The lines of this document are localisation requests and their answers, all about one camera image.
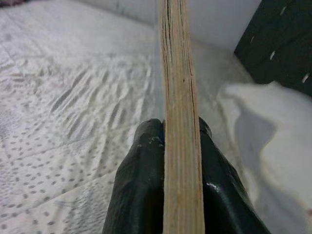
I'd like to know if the white pillow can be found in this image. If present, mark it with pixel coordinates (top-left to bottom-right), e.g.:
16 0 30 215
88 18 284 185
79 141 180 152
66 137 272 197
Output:
215 81 312 234

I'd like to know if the grey patterned mattress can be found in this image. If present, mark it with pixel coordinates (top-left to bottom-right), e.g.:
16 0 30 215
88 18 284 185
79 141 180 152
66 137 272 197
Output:
0 0 312 234

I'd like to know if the black tufted headboard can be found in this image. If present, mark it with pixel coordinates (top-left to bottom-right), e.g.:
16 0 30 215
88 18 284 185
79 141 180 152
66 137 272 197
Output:
234 0 312 92

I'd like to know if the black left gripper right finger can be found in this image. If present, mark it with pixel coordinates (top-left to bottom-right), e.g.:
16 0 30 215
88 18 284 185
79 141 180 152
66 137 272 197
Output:
198 117 271 234

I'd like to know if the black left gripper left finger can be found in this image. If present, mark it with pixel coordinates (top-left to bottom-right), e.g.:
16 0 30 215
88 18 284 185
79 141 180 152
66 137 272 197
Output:
101 118 166 234

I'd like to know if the colourful children's board book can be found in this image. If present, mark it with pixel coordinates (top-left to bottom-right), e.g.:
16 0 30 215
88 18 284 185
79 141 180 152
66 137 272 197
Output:
157 0 205 234

